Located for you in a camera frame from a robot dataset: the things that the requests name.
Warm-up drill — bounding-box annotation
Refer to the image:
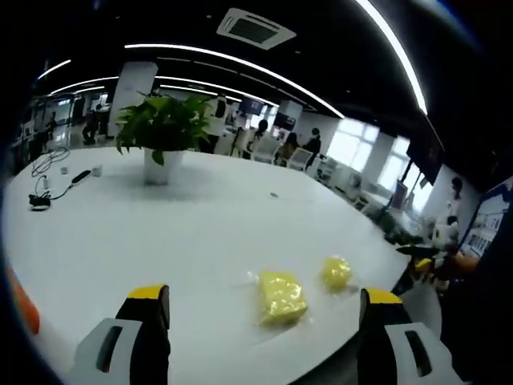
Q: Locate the small yellow silicone block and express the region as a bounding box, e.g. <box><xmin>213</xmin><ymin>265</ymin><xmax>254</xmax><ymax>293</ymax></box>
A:
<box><xmin>318</xmin><ymin>256</ymin><xmax>354</xmax><ymax>294</ymax></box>

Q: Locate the black plug with cable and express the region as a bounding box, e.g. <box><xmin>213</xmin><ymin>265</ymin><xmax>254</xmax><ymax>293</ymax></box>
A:
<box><xmin>27</xmin><ymin>193</ymin><xmax>54</xmax><ymax>211</ymax></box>

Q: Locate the blue wall poster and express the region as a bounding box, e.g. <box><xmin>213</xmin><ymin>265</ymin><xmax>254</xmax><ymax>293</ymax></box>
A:
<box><xmin>456</xmin><ymin>183</ymin><xmax>509</xmax><ymax>257</ymax></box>

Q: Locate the large yellow silicone block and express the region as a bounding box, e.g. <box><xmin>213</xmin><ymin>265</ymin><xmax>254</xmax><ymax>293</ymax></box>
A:
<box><xmin>255</xmin><ymin>270</ymin><xmax>309</xmax><ymax>328</ymax></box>

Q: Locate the white office chair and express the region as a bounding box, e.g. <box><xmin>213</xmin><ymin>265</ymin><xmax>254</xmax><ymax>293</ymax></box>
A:
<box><xmin>289</xmin><ymin>146</ymin><xmax>314</xmax><ymax>172</ymax></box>

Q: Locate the wall-mounted dark monitor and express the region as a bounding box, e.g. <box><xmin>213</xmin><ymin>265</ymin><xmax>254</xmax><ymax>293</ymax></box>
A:
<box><xmin>406</xmin><ymin>135</ymin><xmax>445</xmax><ymax>182</ymax></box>

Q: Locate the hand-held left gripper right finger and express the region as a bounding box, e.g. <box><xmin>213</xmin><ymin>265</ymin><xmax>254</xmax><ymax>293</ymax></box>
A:
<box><xmin>357</xmin><ymin>287</ymin><xmax>463</xmax><ymax>385</ymax></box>

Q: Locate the green potted plant white pot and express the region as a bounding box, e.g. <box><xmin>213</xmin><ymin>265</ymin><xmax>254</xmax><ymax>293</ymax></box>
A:
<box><xmin>115</xmin><ymin>91</ymin><xmax>215</xmax><ymax>186</ymax></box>

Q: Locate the ceiling air conditioner vent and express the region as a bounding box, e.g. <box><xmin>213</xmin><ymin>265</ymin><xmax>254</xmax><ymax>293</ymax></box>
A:
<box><xmin>216</xmin><ymin>7</ymin><xmax>298</xmax><ymax>51</ymax></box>

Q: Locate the black power strip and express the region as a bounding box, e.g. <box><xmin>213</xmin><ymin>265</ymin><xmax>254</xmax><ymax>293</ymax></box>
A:
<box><xmin>68</xmin><ymin>169</ymin><xmax>93</xmax><ymax>189</ymax></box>

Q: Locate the black coiled cable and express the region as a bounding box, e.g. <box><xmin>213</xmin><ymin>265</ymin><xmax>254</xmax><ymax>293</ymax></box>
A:
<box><xmin>30</xmin><ymin>145</ymin><xmax>70</xmax><ymax>177</ymax></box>

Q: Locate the orange object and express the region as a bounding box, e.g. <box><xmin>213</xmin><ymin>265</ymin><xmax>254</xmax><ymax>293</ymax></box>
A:
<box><xmin>6</xmin><ymin>266</ymin><xmax>42</xmax><ymax>335</ymax></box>

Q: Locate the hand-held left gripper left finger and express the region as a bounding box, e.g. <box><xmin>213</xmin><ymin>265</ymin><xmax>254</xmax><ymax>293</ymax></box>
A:
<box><xmin>74</xmin><ymin>283</ymin><xmax>172</xmax><ymax>385</ymax></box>

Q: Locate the person's right hand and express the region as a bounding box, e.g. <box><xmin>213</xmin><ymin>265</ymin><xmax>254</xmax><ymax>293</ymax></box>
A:
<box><xmin>434</xmin><ymin>252</ymin><xmax>480</xmax><ymax>290</ymax></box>

